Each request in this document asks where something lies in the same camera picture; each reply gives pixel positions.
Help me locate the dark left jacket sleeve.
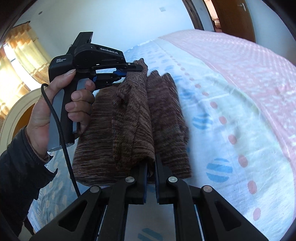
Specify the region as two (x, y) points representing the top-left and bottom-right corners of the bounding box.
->
(1, 127), (57, 240)

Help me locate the beige patterned curtain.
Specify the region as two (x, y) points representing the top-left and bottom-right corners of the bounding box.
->
(1, 22), (51, 120)

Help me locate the cream wooden headboard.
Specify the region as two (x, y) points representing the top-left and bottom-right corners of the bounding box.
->
(1, 89), (41, 154)

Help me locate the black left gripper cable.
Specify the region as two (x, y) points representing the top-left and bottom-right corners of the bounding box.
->
(41, 83), (82, 197)

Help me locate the patterned blue pink bedsheet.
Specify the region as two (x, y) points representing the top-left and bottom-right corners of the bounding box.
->
(28, 29), (296, 241)

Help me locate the silver door handle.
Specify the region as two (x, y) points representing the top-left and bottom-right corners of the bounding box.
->
(237, 3), (247, 12)

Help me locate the brown wooden door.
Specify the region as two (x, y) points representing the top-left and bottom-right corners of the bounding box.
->
(212, 0), (255, 43)

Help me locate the brown knitted sweater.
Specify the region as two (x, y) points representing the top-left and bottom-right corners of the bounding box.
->
(72, 59), (192, 186)

